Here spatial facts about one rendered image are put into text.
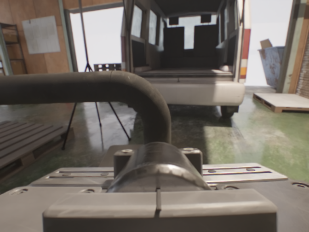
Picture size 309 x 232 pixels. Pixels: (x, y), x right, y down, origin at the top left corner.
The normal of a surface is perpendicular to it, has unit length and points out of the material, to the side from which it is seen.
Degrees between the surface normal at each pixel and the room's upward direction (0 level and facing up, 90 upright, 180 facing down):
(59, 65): 90
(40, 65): 90
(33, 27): 90
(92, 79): 58
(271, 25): 90
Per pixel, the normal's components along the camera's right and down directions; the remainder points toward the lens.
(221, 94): -0.18, 0.29
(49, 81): -0.02, -0.23
